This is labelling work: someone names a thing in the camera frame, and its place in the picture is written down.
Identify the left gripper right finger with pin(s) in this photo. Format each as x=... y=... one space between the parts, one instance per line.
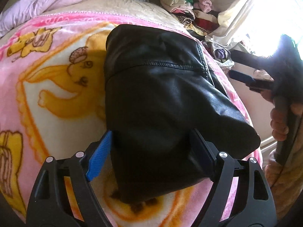
x=240 y=195

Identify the bag of clothes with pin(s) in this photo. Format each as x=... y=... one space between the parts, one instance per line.
x=221 y=55

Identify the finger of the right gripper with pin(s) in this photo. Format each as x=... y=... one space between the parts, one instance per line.
x=250 y=60
x=256 y=85

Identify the person right hand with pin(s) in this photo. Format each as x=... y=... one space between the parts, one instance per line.
x=278 y=123

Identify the lilac quilted duvet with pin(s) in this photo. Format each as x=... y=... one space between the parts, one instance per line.
x=25 y=10

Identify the cream curtain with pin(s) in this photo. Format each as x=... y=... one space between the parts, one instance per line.
x=231 y=24

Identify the pink cartoon fleece blanket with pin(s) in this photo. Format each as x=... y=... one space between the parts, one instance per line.
x=52 y=103

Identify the black leather jacket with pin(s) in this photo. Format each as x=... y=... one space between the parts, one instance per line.
x=158 y=92

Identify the beige bed cover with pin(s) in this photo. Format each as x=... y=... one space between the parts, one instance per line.
x=124 y=11

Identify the pile of folded clothes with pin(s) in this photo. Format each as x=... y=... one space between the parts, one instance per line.
x=197 y=16

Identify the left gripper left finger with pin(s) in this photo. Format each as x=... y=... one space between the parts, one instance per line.
x=49 y=204

